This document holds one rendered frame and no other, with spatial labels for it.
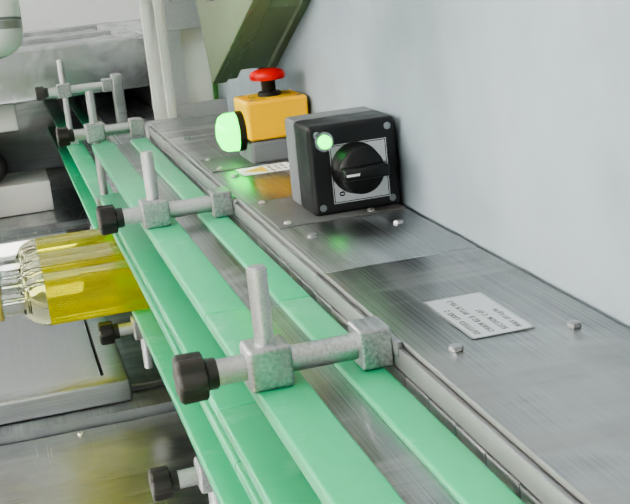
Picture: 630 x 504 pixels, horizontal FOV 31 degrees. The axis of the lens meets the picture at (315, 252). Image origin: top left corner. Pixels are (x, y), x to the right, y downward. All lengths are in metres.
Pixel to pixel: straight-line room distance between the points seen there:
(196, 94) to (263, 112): 0.50
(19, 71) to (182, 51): 0.84
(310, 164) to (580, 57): 0.35
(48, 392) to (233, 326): 0.70
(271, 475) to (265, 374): 0.10
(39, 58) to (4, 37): 1.23
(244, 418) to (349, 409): 0.20
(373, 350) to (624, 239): 0.16
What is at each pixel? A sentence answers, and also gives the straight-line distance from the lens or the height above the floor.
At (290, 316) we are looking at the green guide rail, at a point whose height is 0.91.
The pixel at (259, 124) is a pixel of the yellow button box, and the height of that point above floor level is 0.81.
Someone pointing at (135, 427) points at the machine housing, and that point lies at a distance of 1.43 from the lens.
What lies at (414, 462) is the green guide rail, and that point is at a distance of 0.58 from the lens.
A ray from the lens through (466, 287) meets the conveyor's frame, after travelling 0.77.
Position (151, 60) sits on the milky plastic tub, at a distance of 1.90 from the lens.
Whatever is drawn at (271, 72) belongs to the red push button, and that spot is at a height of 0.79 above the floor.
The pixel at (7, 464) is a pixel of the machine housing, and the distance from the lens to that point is 1.40.
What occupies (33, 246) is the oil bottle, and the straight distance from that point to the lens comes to 1.58.
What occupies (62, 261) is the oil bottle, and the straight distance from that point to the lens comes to 1.48.
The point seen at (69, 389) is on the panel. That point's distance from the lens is 1.47.
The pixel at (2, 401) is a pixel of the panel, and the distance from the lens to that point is 1.47.
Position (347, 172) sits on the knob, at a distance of 0.96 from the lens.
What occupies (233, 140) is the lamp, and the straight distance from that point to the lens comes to 1.28.
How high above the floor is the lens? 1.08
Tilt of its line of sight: 14 degrees down
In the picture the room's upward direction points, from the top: 100 degrees counter-clockwise
